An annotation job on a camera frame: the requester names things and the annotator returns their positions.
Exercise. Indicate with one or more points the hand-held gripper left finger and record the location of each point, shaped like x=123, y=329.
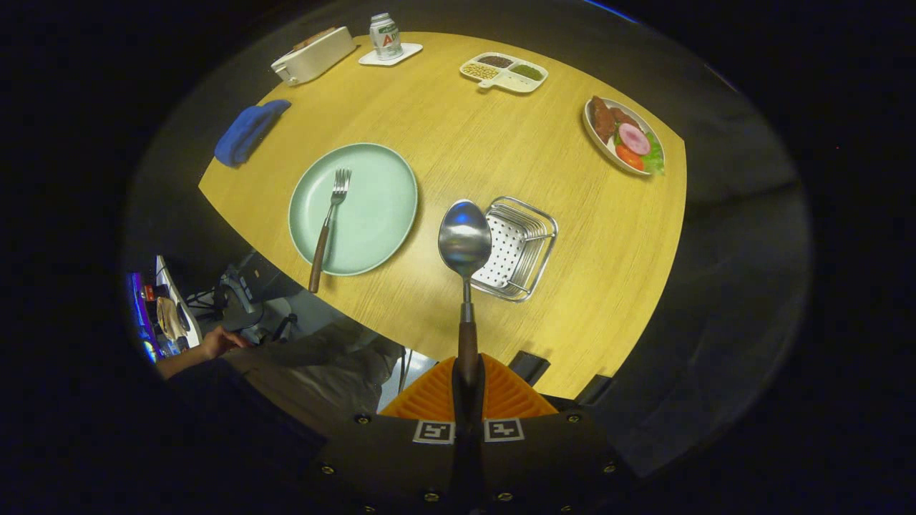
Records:
x=459, y=411

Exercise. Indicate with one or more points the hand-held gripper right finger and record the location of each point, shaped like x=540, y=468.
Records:
x=478, y=411

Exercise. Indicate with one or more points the person's dark top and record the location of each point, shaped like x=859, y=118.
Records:
x=243, y=415

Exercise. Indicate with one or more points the pale green round plate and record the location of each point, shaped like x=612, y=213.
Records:
x=376, y=207

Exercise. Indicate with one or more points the black stand equipment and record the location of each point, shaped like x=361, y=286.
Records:
x=247, y=290

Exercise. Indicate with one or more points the white flat board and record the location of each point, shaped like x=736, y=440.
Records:
x=184, y=309

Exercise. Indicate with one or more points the white oval food plate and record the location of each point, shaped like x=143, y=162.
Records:
x=608, y=146

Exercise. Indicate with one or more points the red tomato slice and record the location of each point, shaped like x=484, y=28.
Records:
x=630, y=157

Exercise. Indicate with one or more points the tan rounded object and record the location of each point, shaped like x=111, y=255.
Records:
x=170, y=318

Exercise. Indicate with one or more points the green lettuce leaf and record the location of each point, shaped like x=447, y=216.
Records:
x=655, y=161

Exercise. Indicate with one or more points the pink round ham slice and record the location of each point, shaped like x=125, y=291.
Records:
x=635, y=139

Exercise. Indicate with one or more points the brown meat slice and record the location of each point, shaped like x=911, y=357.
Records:
x=626, y=116
x=602, y=118

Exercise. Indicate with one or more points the white divided bean dish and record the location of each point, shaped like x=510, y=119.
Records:
x=504, y=79

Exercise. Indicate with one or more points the glowing computer screen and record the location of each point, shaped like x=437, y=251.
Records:
x=139, y=315

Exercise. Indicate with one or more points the blue folded cloth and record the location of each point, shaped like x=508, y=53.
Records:
x=247, y=132

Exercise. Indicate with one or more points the white square coaster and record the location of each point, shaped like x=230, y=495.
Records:
x=409, y=51

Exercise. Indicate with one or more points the white toaster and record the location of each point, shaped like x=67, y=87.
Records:
x=315, y=61

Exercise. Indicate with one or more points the small white drink bottle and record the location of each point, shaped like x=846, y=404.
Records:
x=386, y=36

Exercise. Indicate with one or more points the toasted bread slice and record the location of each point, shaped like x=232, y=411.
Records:
x=315, y=38

